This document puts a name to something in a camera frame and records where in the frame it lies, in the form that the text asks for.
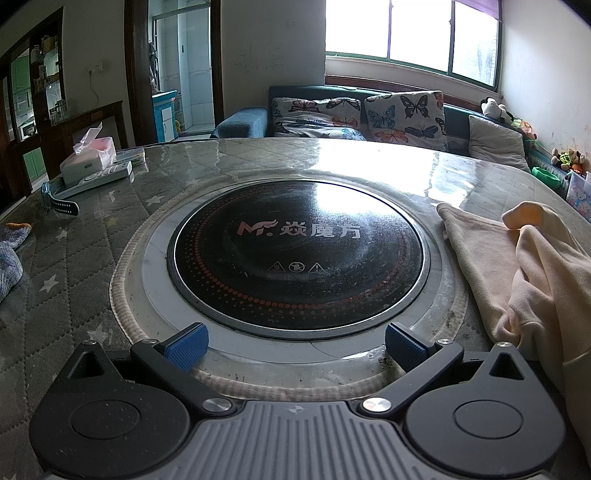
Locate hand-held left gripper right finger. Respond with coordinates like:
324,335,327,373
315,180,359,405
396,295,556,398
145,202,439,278
358,322,534,418

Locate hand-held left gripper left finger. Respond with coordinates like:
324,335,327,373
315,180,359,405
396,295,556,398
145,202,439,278
59,322,237,418

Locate cream garment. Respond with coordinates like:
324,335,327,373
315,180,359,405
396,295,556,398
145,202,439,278
436,200,591,444

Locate round black induction cooktop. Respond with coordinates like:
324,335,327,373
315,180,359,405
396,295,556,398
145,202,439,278
167,178,431,340

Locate white remote control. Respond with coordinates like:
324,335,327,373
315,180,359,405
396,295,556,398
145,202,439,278
55,161,134,200

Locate blue white knit cloth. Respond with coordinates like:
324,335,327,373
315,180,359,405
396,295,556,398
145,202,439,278
0,222,33,303

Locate pale flat box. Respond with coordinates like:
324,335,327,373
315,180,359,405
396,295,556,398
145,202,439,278
113,147,147,168

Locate pink white tissue pack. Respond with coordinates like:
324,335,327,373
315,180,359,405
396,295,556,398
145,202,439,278
61,122,117,184

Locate green bowl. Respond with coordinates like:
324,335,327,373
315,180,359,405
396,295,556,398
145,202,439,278
531,166,565,188

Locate grey pillow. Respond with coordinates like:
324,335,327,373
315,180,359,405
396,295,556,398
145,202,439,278
467,114,531,174

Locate butterfly print pillow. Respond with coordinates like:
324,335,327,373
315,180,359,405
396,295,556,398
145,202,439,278
270,96,363,129
363,90,448,153

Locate cartoon print storage box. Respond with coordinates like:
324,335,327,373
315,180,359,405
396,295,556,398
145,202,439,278
566,171,591,213

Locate blue leaf print pillow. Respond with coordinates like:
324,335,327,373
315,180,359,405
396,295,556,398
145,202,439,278
273,117,368,141

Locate blue bathroom cabinet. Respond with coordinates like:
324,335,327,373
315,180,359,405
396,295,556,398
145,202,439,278
152,90,178,143

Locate teal blue sofa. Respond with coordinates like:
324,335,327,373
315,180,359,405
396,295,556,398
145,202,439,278
210,84,591,195

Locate small plush toys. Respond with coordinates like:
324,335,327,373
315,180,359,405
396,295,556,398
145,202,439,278
551,148,590,175

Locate dark wooden cabinet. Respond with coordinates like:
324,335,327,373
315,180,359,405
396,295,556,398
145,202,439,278
0,7,134,199

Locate panda plush toy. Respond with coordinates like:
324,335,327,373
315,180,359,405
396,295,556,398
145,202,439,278
480,97,514,125

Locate purple curtain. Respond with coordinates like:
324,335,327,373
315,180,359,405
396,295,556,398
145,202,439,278
455,0,503,21

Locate black wristband strap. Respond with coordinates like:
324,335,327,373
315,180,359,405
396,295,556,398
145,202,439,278
41,182,80,217

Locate dark wooden door frame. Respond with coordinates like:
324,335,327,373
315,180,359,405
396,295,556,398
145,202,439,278
124,0,225,148

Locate green frame window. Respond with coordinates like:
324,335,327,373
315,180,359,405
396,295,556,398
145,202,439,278
325,0,503,90

